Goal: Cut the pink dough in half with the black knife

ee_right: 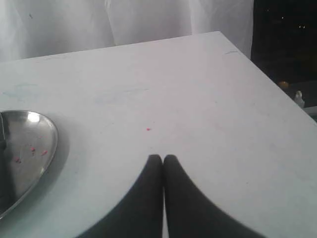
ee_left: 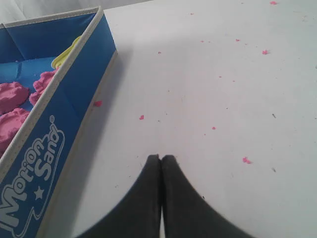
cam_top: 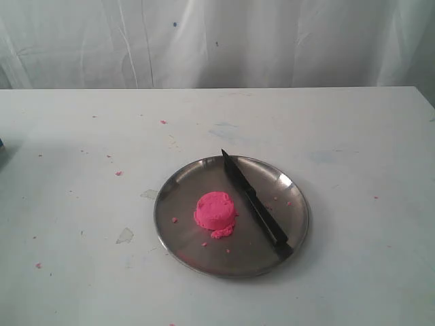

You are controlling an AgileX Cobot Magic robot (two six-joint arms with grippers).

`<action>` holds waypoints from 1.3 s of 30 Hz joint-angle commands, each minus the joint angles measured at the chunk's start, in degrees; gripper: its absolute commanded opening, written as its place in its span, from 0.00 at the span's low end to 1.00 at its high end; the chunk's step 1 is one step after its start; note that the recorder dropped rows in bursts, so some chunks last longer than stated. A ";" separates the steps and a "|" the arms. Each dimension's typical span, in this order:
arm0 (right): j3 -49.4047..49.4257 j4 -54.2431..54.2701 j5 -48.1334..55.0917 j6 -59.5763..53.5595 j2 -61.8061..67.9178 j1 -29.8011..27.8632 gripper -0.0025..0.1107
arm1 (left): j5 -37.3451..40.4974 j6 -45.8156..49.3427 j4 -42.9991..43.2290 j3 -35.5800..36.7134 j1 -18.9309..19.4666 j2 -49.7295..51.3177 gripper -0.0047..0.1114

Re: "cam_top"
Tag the black kitchen knife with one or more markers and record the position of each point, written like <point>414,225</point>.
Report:
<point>269,226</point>

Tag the round steel plate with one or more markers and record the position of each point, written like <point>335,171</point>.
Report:
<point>246,252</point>

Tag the white backdrop sheet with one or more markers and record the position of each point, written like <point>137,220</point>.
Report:
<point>216,44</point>

